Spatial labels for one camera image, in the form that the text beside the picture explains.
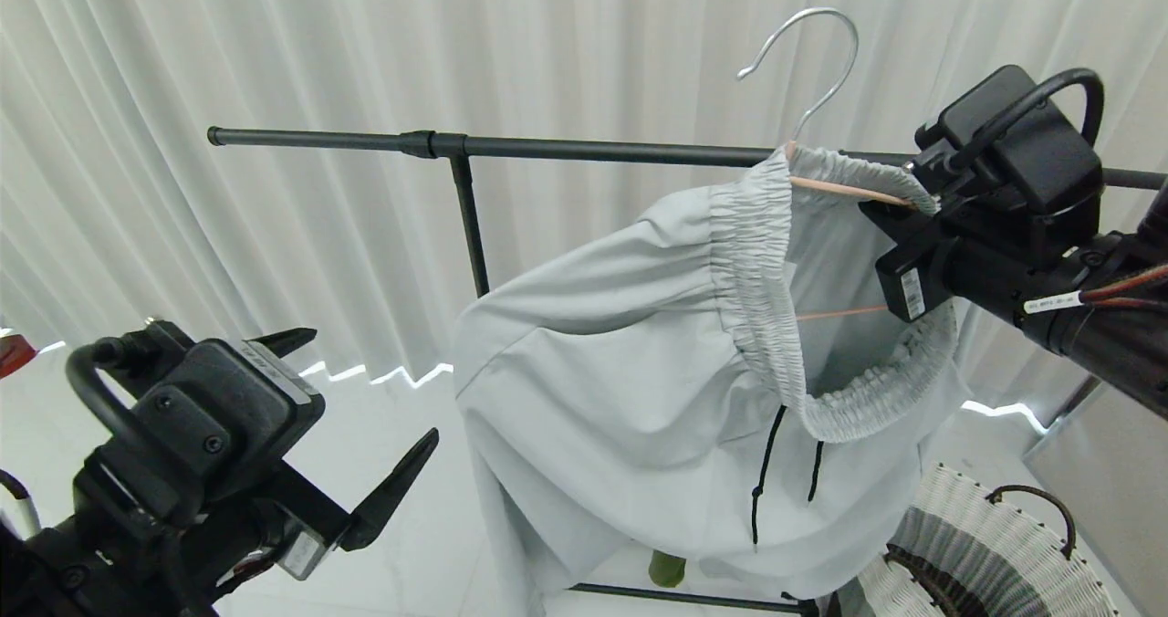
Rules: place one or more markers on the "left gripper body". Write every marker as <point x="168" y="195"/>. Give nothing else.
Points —
<point x="119" y="571"/>

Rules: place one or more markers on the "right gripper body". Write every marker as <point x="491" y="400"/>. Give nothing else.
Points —
<point x="985" y="275"/>

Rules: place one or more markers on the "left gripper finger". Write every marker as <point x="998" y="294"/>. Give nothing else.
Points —
<point x="383" y="498"/>
<point x="287" y="343"/>

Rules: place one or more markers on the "pink clothes hanger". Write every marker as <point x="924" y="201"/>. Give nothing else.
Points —
<point x="853" y="192"/>

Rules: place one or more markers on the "pale grey shorts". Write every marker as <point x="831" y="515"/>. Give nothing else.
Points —
<point x="620" y="371"/>

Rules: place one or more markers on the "green long-sleeved shirt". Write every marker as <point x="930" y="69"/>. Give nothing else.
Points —
<point x="666" y="569"/>

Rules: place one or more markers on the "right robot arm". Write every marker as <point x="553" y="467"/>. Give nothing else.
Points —
<point x="1122" y="352"/>

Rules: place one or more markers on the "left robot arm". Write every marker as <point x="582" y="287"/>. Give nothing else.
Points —
<point x="11" y="590"/>

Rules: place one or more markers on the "white laundry basket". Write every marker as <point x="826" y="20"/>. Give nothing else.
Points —
<point x="1004" y="553"/>

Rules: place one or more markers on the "black clothes rack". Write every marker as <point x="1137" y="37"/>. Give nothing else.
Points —
<point x="593" y="150"/>

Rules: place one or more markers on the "white curtain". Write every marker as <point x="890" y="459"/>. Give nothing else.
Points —
<point x="274" y="51"/>

